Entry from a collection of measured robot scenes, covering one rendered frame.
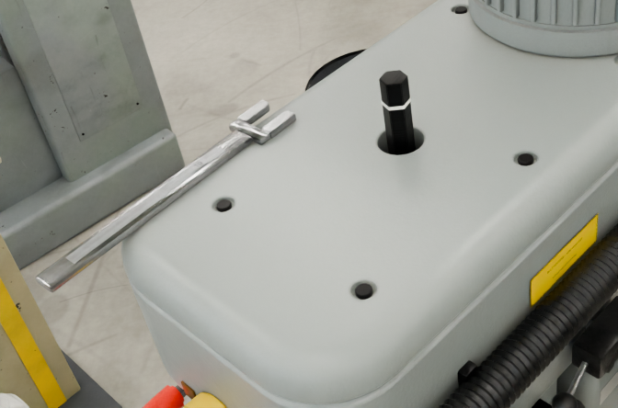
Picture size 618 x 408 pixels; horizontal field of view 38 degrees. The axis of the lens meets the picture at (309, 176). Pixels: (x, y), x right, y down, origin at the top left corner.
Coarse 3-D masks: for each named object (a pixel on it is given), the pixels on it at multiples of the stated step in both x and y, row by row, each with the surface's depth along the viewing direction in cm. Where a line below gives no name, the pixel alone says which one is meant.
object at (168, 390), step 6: (162, 390) 77; (168, 390) 77; (174, 390) 77; (180, 390) 77; (156, 396) 77; (162, 396) 76; (168, 396) 76; (174, 396) 77; (180, 396) 77; (150, 402) 76; (156, 402) 76; (162, 402) 76; (168, 402) 76; (174, 402) 76; (180, 402) 77
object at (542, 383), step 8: (608, 304) 82; (600, 312) 81; (584, 328) 80; (576, 336) 79; (568, 344) 78; (560, 352) 78; (568, 352) 79; (560, 360) 78; (568, 360) 80; (552, 368) 78; (560, 368) 79; (544, 376) 77; (552, 376) 78; (536, 384) 77; (544, 384) 78; (528, 392) 76; (536, 392) 77; (520, 400) 75; (528, 400) 77; (536, 400) 78
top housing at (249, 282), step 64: (448, 0) 85; (384, 64) 78; (448, 64) 77; (512, 64) 75; (576, 64) 74; (320, 128) 73; (384, 128) 71; (448, 128) 70; (512, 128) 69; (576, 128) 67; (192, 192) 69; (256, 192) 67; (320, 192) 66; (384, 192) 65; (448, 192) 64; (512, 192) 63; (576, 192) 65; (128, 256) 65; (192, 256) 63; (256, 256) 62; (320, 256) 61; (384, 256) 60; (448, 256) 59; (512, 256) 62; (576, 256) 69; (192, 320) 60; (256, 320) 57; (320, 320) 57; (384, 320) 56; (448, 320) 58; (512, 320) 66; (192, 384) 69; (256, 384) 58; (320, 384) 54; (384, 384) 56; (448, 384) 62
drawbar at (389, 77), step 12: (396, 72) 66; (384, 84) 66; (396, 84) 65; (384, 96) 66; (396, 96) 66; (408, 96) 67; (384, 108) 67; (408, 108) 67; (384, 120) 68; (396, 120) 67; (408, 120) 68; (396, 132) 68; (408, 132) 68; (396, 144) 69; (408, 144) 69
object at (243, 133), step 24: (240, 120) 74; (288, 120) 73; (216, 144) 72; (240, 144) 71; (192, 168) 70; (216, 168) 70; (168, 192) 68; (120, 216) 67; (144, 216) 66; (96, 240) 65; (120, 240) 65; (72, 264) 63; (48, 288) 62
